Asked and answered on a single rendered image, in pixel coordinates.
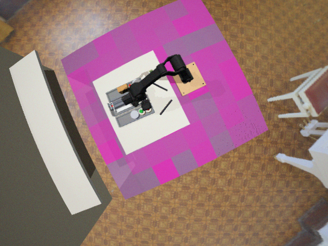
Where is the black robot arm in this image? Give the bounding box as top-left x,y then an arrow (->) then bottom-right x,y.
122,54 -> 194,107

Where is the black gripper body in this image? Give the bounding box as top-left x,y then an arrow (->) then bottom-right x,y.
140,93 -> 152,111

